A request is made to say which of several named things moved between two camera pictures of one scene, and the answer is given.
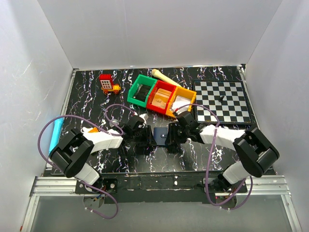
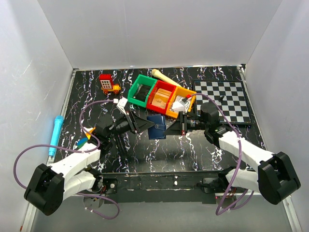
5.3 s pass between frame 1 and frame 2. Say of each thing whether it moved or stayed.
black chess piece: stayed
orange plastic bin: stayed
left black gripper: moved
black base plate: stayed
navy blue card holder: moved
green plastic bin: stayed
